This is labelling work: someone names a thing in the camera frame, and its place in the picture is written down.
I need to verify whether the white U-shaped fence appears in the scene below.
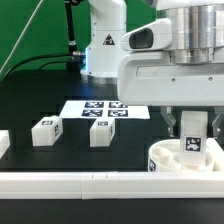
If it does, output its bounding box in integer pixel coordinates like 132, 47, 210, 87
0, 138, 224, 199

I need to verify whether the black vertical pole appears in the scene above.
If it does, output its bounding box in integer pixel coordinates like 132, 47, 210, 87
64, 0, 80, 72

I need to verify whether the black cable upper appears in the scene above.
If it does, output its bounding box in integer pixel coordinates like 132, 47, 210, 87
2, 53, 75, 80

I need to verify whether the white marker sheet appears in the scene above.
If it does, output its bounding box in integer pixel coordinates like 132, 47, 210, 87
60, 100, 150, 119

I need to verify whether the black cable lower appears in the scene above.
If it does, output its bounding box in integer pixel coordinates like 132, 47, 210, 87
38, 59, 83, 71

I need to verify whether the thin grey rod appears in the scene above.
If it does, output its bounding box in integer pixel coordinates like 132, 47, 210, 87
0, 0, 44, 75

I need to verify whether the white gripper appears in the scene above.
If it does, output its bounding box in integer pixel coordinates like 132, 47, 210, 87
117, 51, 224, 137

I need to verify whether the black cable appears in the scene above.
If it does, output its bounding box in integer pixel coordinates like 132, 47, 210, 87
2, 53, 75, 80
38, 59, 83, 71

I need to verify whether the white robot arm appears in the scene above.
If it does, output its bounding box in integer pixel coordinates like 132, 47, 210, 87
81, 0, 224, 136

